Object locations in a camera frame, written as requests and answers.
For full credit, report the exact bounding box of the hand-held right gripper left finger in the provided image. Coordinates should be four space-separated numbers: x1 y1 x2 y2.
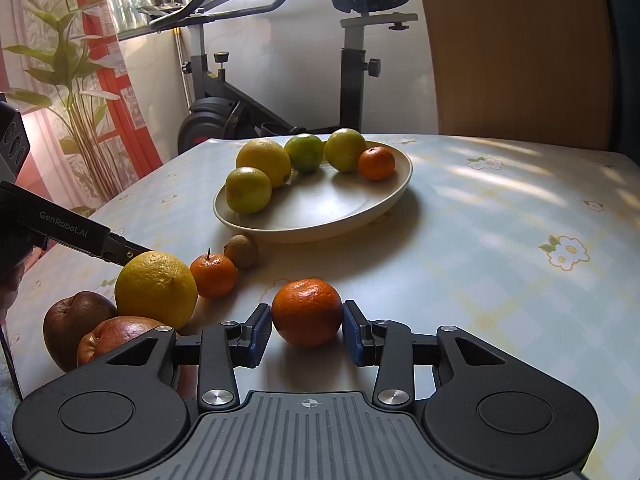
107 303 273 411

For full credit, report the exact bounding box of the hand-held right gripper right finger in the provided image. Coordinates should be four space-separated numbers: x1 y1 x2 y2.
342 300 506 411

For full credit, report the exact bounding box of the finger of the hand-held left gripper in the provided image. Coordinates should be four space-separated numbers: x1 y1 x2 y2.
102 232 153 266

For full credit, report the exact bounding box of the large mandarin orange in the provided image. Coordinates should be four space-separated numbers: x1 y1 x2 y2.
271 278 344 349

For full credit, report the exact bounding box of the yellow lemon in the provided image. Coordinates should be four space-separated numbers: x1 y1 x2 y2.
114 251 199 331

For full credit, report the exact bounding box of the mandarin orange with stem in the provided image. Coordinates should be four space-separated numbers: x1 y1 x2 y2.
189 248 238 299

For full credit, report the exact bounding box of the brown kiwi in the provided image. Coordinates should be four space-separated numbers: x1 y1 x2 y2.
223 234 260 269

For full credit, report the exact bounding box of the red yellow apple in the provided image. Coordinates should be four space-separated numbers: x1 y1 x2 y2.
76 316 198 403

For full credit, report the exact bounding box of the dark red apple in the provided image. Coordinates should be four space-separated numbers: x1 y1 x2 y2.
43 291 119 373

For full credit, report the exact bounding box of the cream oval plate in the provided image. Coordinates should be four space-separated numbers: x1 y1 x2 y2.
213 141 414 244

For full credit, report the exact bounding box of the green apple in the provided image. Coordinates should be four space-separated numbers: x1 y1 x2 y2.
225 166 274 215
324 128 368 173

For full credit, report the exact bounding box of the large yellow citrus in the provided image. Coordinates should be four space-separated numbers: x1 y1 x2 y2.
236 138 292 189

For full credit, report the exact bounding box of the small mandarin orange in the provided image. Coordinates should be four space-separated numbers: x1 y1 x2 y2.
358 146 396 181

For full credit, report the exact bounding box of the green orange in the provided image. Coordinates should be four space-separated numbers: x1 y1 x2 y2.
284 133 324 173

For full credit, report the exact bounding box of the red plant print curtain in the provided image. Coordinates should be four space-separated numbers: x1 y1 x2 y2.
0 0 163 221

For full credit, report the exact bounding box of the window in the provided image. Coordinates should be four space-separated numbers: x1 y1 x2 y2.
102 0 413 41

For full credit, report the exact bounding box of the black exercise bike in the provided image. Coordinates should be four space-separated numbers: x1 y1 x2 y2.
136 0 418 156

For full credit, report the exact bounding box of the wooden chair back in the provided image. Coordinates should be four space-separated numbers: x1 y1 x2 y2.
412 0 613 153

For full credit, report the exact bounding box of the dark teal cloth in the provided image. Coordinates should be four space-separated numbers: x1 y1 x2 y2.
595 0 640 166

